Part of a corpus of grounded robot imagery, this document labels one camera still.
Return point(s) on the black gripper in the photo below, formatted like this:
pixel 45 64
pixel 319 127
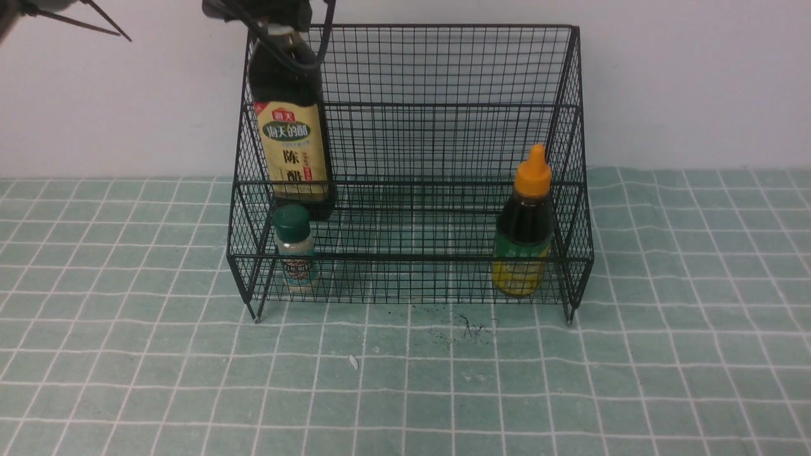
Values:
pixel 295 14

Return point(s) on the dark vinegar bottle yellow label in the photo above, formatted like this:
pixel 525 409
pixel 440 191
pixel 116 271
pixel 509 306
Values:
pixel 287 98

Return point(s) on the white pepper bottle green cap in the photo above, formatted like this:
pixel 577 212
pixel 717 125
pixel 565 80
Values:
pixel 293 234

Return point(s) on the orange cap sauce bottle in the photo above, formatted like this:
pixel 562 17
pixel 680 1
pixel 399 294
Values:
pixel 525 228

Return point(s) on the green checkered tablecloth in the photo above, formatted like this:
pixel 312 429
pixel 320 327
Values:
pixel 123 332

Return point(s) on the black wire mesh rack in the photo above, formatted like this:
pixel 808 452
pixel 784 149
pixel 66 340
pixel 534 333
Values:
pixel 427 124

